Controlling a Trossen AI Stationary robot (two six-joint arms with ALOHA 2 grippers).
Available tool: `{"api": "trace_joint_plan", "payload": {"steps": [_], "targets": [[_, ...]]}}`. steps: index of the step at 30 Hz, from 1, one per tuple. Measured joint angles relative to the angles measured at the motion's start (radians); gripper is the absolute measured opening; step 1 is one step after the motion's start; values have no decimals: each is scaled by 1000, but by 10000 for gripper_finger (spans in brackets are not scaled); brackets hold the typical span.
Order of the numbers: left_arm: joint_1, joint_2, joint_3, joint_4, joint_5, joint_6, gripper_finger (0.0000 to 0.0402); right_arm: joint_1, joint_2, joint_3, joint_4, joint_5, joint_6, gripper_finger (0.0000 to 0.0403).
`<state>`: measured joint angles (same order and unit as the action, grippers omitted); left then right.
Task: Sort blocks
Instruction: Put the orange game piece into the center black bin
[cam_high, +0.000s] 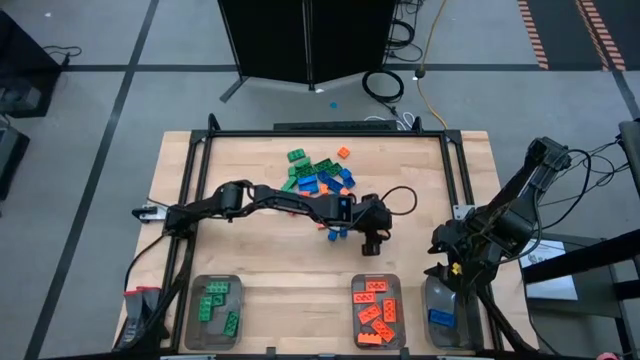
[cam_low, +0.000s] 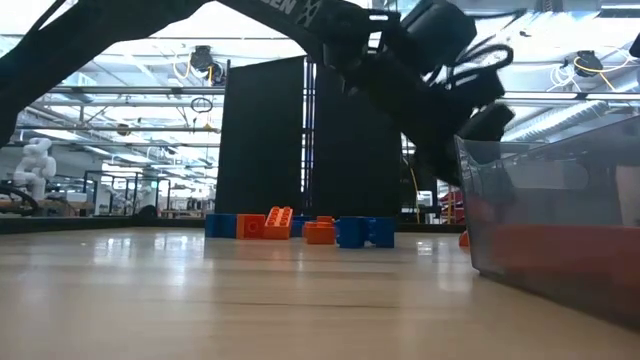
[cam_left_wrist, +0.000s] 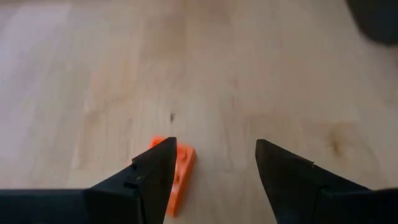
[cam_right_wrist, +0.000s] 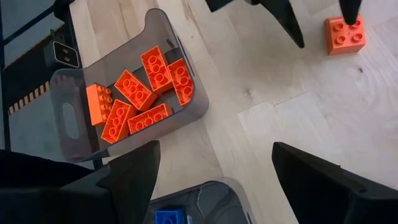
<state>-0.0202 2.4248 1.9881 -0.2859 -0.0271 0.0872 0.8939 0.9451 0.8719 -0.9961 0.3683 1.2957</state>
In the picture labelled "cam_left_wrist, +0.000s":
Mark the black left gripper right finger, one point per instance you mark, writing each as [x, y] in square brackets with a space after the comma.
[295, 193]

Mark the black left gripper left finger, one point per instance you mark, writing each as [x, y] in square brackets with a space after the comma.
[152, 186]

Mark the orange plastic building block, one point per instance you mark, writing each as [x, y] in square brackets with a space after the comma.
[185, 168]

